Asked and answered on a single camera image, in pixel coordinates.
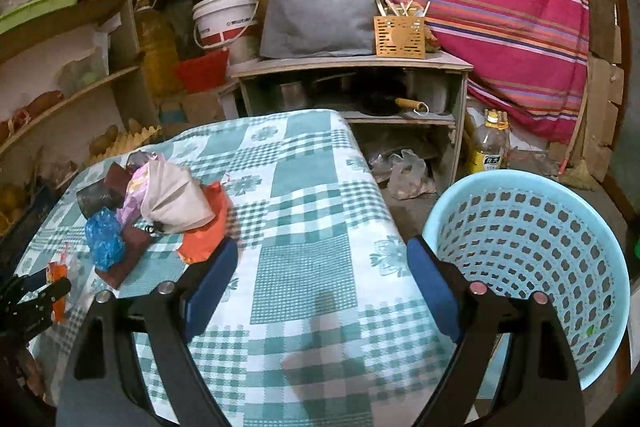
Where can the potato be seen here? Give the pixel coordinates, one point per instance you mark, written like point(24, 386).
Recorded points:
point(104, 139)

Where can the clear plastic bags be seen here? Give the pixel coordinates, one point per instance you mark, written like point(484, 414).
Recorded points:
point(405, 174)

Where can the yellow oil jug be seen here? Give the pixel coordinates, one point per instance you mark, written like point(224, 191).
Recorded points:
point(155, 47)

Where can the wooden wall shelf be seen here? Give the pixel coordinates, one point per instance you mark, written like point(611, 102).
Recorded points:
point(125, 42)

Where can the low wooden cabinet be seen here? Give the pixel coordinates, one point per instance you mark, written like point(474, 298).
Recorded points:
point(350, 64)

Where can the grey cushion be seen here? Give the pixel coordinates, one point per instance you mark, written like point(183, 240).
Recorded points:
point(315, 12)

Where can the dark grey wrapper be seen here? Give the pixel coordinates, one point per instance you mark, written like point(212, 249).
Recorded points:
point(95, 199)

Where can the light blue plastic basket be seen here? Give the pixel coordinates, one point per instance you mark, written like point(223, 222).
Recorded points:
point(525, 227)

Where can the beige paper bag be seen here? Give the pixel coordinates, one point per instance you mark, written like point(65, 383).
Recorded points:
point(175, 197)

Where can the brown wrapper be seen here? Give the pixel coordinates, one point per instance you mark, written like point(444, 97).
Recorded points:
point(131, 249)

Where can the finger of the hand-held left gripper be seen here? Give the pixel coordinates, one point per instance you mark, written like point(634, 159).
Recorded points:
point(52, 293)

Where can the red plastic basin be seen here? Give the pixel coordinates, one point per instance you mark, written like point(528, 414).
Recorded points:
point(200, 71)

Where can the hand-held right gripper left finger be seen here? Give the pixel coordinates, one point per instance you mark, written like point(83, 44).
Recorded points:
point(215, 287)

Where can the cardboard sheets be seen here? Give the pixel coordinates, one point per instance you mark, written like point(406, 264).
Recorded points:
point(605, 82)

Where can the yellow egg carton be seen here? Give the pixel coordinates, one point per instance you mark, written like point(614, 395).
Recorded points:
point(132, 139)

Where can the maroon wrapper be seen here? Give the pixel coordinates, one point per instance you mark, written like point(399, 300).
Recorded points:
point(116, 179)

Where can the orange plastic bag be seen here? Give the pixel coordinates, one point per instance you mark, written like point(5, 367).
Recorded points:
point(205, 237)

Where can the clear bottle yellow cap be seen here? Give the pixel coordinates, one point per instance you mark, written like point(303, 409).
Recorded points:
point(490, 152)

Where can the bundle of chopsticks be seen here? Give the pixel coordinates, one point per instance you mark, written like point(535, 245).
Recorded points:
point(400, 8)

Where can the cardboard box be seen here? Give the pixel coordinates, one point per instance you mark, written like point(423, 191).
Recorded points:
point(192, 109)

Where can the metal cup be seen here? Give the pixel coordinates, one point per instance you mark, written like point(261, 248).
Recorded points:
point(292, 94)

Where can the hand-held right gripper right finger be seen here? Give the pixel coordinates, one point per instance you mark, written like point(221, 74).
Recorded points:
point(435, 292)

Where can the green white checked tablecloth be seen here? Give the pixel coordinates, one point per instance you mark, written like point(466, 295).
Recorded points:
point(300, 257)

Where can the sweet potatoes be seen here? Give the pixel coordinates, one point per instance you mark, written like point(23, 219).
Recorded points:
point(42, 102)

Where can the straw broom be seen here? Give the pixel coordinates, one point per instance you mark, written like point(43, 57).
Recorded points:
point(577, 177)

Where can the orange cutlery basket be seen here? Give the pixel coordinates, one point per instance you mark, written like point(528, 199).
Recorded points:
point(400, 38)

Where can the green plastic tray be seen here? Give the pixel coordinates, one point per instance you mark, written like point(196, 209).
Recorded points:
point(35, 9)

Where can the blue plastic bag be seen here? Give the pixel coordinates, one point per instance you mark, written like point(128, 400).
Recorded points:
point(102, 239)

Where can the white plastic bucket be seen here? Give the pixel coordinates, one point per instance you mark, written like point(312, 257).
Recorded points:
point(225, 19)

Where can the orange snack packet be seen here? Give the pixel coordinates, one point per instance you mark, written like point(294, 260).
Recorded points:
point(56, 274)

